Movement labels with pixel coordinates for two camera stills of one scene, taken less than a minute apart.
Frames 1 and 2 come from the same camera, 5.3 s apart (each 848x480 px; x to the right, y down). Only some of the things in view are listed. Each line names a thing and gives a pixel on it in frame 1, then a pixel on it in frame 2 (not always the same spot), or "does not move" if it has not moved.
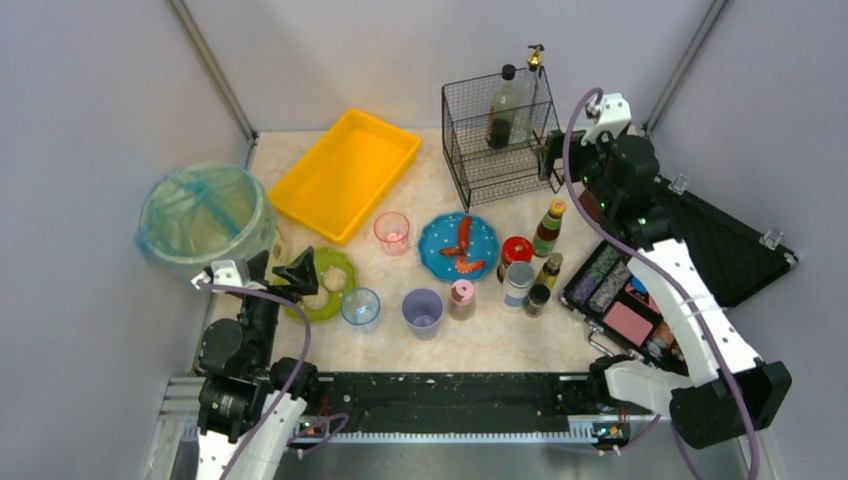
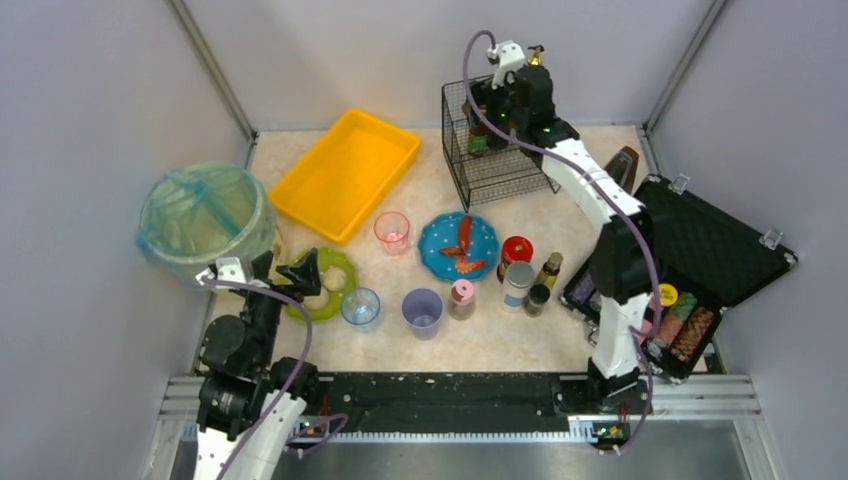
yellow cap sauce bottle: x=548 y=229 to x=479 y=131
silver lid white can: x=520 y=276 does not move
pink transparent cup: x=392 y=229 does not move
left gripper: x=266 y=287 does not move
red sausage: x=465 y=232 does not move
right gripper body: x=552 y=158 to x=497 y=105
